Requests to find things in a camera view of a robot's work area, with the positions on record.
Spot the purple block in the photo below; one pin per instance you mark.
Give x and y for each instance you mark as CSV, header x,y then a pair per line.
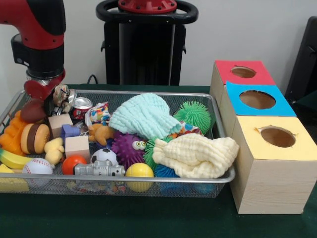
x,y
70,133

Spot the small soccer ball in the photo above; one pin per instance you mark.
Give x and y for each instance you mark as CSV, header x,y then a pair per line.
x,y
104,156

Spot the toy hamburger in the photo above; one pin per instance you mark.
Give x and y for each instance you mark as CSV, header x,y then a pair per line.
x,y
34,138

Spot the blue spiky ball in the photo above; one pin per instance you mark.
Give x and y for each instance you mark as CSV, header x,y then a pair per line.
x,y
166,171

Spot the clear mesh bin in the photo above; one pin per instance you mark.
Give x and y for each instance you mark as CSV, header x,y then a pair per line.
x,y
218,114

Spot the yellow duck toy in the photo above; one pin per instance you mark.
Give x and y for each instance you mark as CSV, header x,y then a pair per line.
x,y
53,150

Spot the small green spiky toy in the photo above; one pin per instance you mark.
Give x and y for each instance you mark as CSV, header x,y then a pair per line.
x,y
148,153

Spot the purple fuzzy toy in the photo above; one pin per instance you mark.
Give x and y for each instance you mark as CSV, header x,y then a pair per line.
x,y
128,148

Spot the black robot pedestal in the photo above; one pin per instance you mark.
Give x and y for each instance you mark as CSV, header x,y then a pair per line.
x,y
143,54

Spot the silver robot toy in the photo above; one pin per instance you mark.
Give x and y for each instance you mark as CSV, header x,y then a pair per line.
x,y
99,169

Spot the orange plush toy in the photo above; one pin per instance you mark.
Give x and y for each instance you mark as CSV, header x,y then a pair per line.
x,y
101,134

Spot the mint green cloth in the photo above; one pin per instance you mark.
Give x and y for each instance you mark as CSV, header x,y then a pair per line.
x,y
146,116

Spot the pale yellow cloth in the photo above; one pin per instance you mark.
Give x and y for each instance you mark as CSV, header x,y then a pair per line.
x,y
198,156

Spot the orange spiky toy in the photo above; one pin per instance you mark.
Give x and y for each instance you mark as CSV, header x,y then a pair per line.
x,y
10,139

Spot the small red ball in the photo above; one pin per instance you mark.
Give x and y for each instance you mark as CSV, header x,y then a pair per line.
x,y
74,163

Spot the small wooden block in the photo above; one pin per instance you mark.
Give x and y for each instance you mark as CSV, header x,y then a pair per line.
x,y
78,147

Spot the crushed silver can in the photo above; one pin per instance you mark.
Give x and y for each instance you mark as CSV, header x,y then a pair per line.
x,y
63,95

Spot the yellow ball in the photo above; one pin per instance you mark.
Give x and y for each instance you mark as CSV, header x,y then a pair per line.
x,y
139,171

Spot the multicoloured toy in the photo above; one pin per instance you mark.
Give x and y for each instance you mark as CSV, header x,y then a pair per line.
x,y
187,130

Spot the green fuzzy toy with eyes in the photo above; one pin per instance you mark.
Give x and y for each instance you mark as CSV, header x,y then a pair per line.
x,y
194,116

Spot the yellow block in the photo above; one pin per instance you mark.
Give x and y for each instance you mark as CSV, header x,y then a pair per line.
x,y
10,184

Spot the red soda can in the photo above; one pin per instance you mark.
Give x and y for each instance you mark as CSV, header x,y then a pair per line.
x,y
81,107

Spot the black chair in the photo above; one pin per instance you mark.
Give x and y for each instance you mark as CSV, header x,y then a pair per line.
x,y
304,64

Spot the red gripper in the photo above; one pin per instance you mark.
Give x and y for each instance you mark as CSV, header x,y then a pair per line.
x,y
40,89

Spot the tan wooden cube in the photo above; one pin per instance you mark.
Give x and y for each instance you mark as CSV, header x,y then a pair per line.
x,y
59,124

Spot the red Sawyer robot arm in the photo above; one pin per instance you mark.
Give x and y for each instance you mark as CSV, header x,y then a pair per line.
x,y
39,34

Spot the white multicoloured printed packet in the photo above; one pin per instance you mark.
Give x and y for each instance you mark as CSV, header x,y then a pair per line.
x,y
100,114

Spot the yellow toy banana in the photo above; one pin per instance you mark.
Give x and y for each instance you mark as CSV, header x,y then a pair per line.
x,y
12,159

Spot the wooden box with three holes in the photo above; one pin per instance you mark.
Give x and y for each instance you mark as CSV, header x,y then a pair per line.
x,y
272,183

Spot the white baseball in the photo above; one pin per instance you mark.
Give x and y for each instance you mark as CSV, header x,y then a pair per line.
x,y
37,166

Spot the brown toy football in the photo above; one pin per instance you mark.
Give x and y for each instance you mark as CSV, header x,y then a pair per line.
x,y
32,111

